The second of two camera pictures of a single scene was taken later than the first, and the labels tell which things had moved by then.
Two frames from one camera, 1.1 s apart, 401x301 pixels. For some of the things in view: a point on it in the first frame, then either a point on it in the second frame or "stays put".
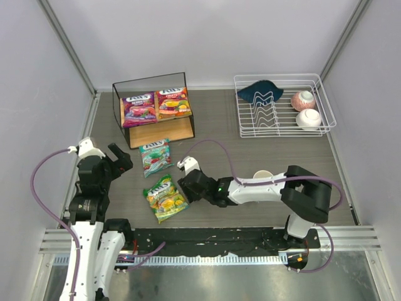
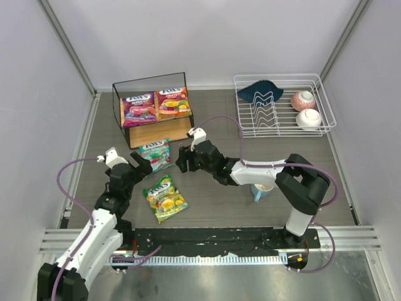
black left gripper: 110,163 -> 135,170
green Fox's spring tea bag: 165,200 stays put
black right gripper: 190,184 -> 190,160
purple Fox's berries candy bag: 140,110 stays put
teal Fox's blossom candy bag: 156,156 stays put
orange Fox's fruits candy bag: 174,103 stays put
